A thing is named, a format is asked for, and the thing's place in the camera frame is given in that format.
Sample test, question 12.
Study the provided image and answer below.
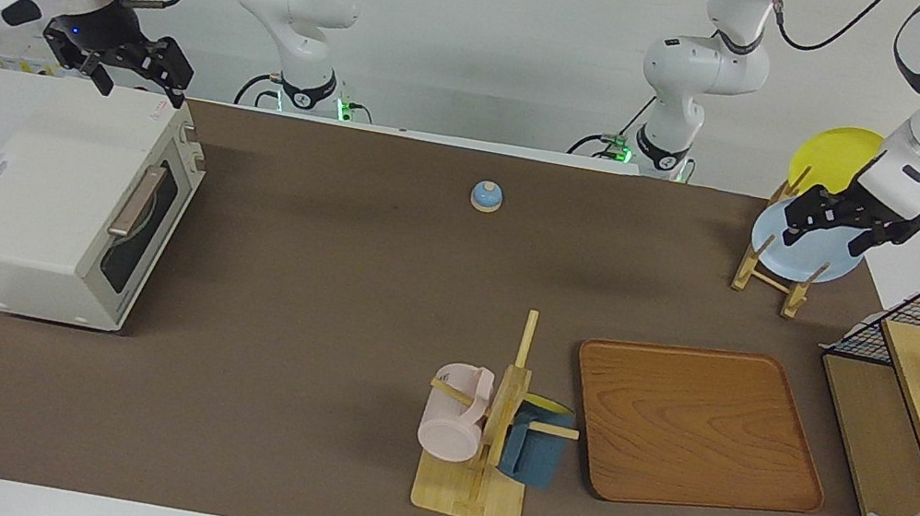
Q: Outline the white toaster oven body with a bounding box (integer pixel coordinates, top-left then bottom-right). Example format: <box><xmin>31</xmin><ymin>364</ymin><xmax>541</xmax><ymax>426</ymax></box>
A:
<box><xmin>0</xmin><ymin>66</ymin><xmax>218</xmax><ymax>345</ymax></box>

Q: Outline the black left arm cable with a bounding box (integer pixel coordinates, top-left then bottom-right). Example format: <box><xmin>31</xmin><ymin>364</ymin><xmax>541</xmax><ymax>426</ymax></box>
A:
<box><xmin>762</xmin><ymin>0</ymin><xmax>893</xmax><ymax>65</ymax></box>

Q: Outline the dark blue mug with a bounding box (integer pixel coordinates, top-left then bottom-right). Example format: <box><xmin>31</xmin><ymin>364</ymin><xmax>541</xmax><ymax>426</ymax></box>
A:
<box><xmin>496</xmin><ymin>391</ymin><xmax>579</xmax><ymax>493</ymax></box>

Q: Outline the brown wooden tray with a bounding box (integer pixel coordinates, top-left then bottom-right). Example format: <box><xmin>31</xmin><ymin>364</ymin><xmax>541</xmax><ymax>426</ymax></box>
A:
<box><xmin>554</xmin><ymin>323</ymin><xmax>846</xmax><ymax>516</ymax></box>

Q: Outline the light blue plate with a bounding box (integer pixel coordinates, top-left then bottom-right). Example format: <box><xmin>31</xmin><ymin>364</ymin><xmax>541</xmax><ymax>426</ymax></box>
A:
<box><xmin>744</xmin><ymin>187</ymin><xmax>873</xmax><ymax>293</ymax></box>

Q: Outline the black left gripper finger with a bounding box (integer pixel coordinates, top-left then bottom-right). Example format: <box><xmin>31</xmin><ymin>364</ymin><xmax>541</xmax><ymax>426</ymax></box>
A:
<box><xmin>843</xmin><ymin>215</ymin><xmax>908</xmax><ymax>267</ymax></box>
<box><xmin>778</xmin><ymin>181</ymin><xmax>854</xmax><ymax>259</ymax></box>

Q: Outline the pink mug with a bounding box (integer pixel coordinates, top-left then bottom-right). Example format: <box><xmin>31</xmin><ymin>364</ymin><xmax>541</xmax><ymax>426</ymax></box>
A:
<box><xmin>414</xmin><ymin>358</ymin><xmax>498</xmax><ymax>468</ymax></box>

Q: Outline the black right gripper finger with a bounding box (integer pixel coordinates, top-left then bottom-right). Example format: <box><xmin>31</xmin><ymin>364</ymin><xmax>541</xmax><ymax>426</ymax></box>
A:
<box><xmin>77</xmin><ymin>51</ymin><xmax>122</xmax><ymax>100</ymax></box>
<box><xmin>122</xmin><ymin>31</ymin><xmax>201</xmax><ymax>111</ymax></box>

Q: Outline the bamboo mug holder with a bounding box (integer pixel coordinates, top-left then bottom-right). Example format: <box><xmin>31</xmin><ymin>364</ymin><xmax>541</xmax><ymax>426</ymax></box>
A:
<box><xmin>407</xmin><ymin>295</ymin><xmax>600</xmax><ymax>516</ymax></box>

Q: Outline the wooden plate rack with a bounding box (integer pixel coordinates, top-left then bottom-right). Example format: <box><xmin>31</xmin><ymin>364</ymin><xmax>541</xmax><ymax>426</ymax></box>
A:
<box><xmin>726</xmin><ymin>158</ymin><xmax>847</xmax><ymax>325</ymax></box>

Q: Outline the yellow plate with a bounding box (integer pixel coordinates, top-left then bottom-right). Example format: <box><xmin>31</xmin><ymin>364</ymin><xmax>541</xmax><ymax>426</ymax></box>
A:
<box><xmin>784</xmin><ymin>117</ymin><xmax>890</xmax><ymax>209</ymax></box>

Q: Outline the white socket box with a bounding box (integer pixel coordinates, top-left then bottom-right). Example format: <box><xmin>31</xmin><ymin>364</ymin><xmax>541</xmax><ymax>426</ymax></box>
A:
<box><xmin>0</xmin><ymin>36</ymin><xmax>76</xmax><ymax>80</ymax></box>

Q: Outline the oven door with bronze handle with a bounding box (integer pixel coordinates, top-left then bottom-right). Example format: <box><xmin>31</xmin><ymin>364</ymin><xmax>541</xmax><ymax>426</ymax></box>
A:
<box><xmin>77</xmin><ymin>134</ymin><xmax>203</xmax><ymax>325</ymax></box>

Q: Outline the blue service bell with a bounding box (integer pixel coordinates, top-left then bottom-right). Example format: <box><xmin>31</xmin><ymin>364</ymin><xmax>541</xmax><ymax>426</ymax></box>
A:
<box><xmin>468</xmin><ymin>177</ymin><xmax>507</xmax><ymax>217</ymax></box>

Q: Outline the brown table mat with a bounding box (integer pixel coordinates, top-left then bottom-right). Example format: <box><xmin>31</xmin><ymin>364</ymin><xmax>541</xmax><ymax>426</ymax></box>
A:
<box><xmin>0</xmin><ymin>66</ymin><xmax>920</xmax><ymax>516</ymax></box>

